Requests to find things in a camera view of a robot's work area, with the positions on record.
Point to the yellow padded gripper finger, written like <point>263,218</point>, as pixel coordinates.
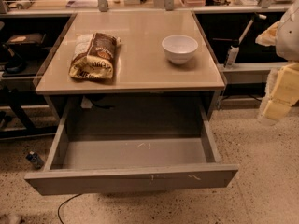
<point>281,93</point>

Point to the grey top drawer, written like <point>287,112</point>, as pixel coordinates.
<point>159,145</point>

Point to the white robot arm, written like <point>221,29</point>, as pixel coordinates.
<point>284,36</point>

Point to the grey drawer cabinet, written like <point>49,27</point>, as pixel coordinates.
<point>140,64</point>

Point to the white bottle with pole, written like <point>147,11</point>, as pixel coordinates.
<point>234,48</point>

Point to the white bowl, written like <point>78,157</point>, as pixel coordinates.
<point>179,49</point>

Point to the brown yellow chip bag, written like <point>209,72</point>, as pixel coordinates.
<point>94,56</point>

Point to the small blue can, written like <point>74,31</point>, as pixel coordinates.
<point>35,160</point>

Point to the black headphones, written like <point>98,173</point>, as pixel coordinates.
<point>16,63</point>

